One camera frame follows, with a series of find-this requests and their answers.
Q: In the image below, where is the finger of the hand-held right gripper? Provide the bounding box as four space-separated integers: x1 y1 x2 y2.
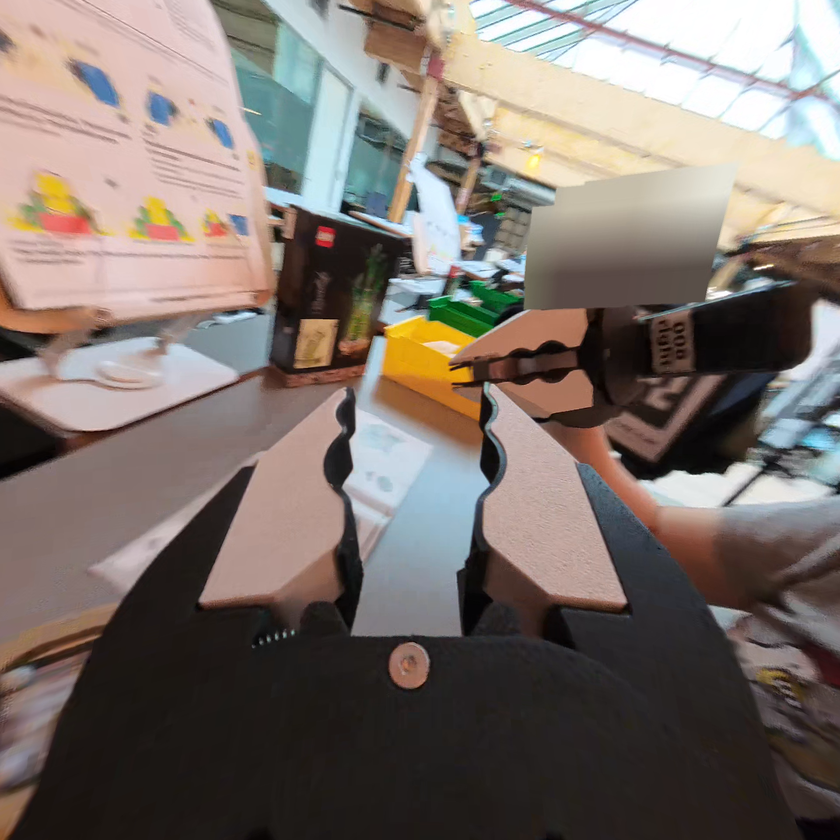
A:
449 308 592 370
453 367 595 427

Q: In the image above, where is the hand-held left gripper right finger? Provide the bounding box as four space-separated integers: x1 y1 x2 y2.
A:
457 384 629 636

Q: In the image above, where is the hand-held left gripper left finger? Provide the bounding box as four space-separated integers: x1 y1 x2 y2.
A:
199 387 364 636

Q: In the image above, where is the yellow plastic bin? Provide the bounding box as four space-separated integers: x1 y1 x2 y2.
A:
382 316 500 421

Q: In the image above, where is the person's right forearm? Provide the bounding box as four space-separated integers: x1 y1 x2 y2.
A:
543 420 756 614

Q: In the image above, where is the grey desk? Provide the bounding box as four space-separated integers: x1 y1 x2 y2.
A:
0 314 500 664

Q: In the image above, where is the green plastic bin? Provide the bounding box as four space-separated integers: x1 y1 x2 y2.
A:
469 280 526 315
427 295 503 339

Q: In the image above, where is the black-and-white marker sign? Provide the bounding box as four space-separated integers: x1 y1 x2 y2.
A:
604 374 729 467

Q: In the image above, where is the instruction booklet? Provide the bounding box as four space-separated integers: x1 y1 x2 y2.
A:
88 407 435 592

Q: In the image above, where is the background instruction sheet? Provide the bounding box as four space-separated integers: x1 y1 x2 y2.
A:
407 154 463 277

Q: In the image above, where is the white display stand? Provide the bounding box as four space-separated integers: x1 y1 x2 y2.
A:
0 311 240 434

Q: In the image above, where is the black building set box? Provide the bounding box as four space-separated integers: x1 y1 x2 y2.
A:
269 205 411 388

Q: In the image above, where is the grey printed shirt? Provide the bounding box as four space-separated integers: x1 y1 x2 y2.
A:
712 495 840 821

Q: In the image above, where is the wooden display board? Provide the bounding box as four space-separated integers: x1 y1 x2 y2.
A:
0 131 278 336

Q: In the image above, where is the printed instruction sheet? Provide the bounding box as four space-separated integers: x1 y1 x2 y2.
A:
0 0 273 312

